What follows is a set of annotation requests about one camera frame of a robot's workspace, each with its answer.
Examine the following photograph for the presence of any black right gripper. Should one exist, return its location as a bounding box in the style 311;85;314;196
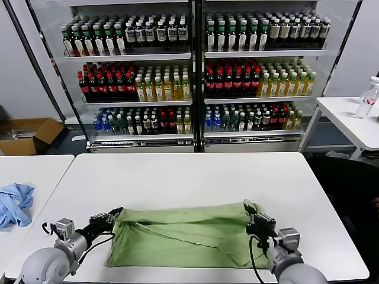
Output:
242;199;278;244

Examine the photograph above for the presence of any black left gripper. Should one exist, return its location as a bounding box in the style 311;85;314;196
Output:
76;206;124;243

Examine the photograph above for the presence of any light green shirt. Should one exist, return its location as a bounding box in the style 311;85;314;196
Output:
106;202;270;269

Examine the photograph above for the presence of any person's black clothing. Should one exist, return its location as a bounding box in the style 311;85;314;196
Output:
307;155;379;252

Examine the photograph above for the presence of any crumpled light blue cloth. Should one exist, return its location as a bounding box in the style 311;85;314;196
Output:
0;182;36;231

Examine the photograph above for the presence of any pale grey crumpled bag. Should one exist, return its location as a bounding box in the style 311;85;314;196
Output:
325;150;351;160

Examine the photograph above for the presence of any open cardboard box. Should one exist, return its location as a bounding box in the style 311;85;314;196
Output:
0;117;65;156

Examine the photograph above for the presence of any grey strips bundle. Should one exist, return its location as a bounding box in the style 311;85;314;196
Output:
0;127;39;140

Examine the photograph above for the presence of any green cap yellow juice bottle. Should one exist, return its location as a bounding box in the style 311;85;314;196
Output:
268;72;280;97
287;72;298;96
136;77;146;102
258;72;270;98
163;76;174;101
145;76;156;102
155;76;165;102
304;71;317;96
278;72;288;97
173;75;183;101
182;75;192;101
296;72;307;96

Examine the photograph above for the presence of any white side table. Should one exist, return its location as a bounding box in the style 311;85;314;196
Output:
300;96;379;162

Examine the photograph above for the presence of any clear water bottle red label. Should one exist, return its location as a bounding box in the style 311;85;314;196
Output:
354;76;379;120

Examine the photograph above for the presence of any white metal drinks shelf rack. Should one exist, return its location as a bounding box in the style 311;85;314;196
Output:
197;0;364;153

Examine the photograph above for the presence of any beverage display fridge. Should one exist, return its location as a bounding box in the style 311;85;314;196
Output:
25;0;198;154

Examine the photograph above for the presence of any green cap dark tea bottle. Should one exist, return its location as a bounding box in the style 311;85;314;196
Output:
103;23;116;56
258;19;269;51
237;19;249;51
248;19;259;51
206;20;217;53
216;20;227;52
227;20;238;52
61;25;75;57
92;24;106;56
114;22;127;55
72;25;85;56
82;25;95;56

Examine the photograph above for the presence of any white cap beige label bottle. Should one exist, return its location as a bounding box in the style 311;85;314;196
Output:
280;18;291;48
269;18;281;48

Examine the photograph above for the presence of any white cap navy label bottle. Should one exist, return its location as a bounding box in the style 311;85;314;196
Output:
178;18;190;47
310;18;322;47
167;19;178;47
124;21;136;48
300;18;311;47
134;21;146;47
290;18;301;47
144;20;156;47
320;18;332;47
156;20;168;47

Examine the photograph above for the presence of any thin black left gripper cable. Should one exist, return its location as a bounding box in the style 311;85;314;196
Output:
75;232;116;266

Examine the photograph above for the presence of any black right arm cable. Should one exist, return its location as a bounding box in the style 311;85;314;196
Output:
248;235;281;284

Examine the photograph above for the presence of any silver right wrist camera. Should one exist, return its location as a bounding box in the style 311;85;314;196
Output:
277;227;301;252

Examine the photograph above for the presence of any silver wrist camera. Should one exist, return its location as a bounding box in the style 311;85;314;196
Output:
49;218;75;241
277;227;301;252

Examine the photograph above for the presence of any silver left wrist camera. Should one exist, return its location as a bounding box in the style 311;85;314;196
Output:
49;218;75;241

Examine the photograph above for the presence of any black left camera plug cable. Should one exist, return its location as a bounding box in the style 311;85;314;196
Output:
41;221;57;237

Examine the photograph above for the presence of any dark metal frame pole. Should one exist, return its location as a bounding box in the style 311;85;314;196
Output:
324;0;365;98
2;0;67;124

